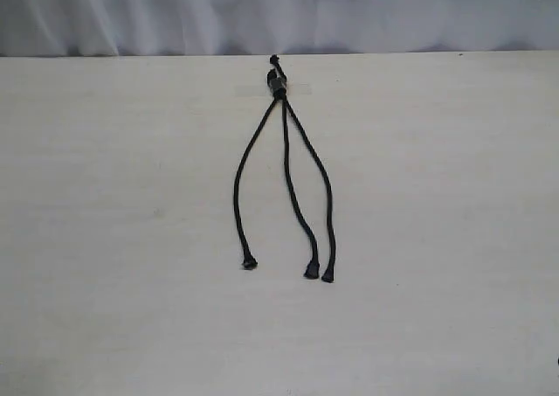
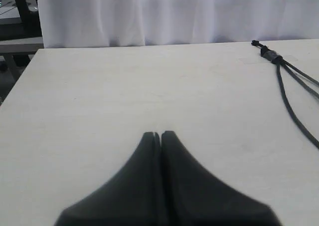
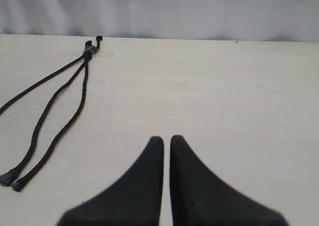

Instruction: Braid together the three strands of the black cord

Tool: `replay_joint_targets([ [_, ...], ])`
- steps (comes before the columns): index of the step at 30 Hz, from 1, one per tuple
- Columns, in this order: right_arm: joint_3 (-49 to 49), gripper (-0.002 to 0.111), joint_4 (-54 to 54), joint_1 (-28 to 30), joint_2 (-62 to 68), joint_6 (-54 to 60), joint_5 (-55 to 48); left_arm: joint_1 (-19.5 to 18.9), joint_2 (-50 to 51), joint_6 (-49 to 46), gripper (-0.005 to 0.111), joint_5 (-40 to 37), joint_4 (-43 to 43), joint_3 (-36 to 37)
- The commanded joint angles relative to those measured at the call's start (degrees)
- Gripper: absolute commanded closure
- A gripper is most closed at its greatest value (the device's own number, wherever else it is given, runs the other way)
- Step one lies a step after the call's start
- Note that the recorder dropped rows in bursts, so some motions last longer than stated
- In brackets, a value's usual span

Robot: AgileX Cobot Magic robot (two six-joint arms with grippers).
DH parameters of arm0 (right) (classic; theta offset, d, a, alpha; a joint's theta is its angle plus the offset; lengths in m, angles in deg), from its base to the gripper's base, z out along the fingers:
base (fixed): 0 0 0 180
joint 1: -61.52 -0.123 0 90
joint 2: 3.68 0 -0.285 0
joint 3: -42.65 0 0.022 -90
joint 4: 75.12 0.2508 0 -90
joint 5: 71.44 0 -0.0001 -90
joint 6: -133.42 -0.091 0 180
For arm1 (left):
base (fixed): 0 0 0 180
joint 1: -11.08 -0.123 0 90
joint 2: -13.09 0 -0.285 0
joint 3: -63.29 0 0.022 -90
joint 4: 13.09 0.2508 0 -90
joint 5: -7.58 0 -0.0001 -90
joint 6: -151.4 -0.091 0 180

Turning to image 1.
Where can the clear tape strip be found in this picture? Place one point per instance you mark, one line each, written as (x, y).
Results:
(264, 90)

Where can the white backdrop curtain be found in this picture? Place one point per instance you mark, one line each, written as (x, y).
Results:
(52, 28)

